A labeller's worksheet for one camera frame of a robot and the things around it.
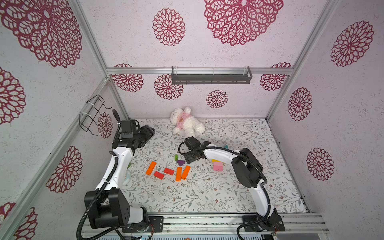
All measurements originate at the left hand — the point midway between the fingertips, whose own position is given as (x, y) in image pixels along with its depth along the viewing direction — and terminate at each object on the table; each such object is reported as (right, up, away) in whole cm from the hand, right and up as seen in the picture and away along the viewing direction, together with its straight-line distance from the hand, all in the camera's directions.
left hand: (152, 133), depth 83 cm
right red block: (+8, -24, +9) cm, 27 cm away
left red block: (+2, -26, +7) cm, 27 cm away
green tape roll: (-17, -21, +11) cm, 29 cm away
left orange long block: (-3, -22, +10) cm, 25 cm away
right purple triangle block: (+15, -19, +10) cm, 26 cm away
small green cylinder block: (+12, -16, +14) cm, 24 cm away
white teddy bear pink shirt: (+17, +8, +26) cm, 32 cm away
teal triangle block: (+46, -9, +19) cm, 51 cm away
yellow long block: (+32, -12, -16) cm, 38 cm away
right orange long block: (+18, -24, +8) cm, 32 cm away
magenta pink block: (+39, -22, +9) cm, 45 cm away
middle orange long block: (+14, -25, +7) cm, 29 cm away
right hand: (+21, -14, +14) cm, 29 cm away
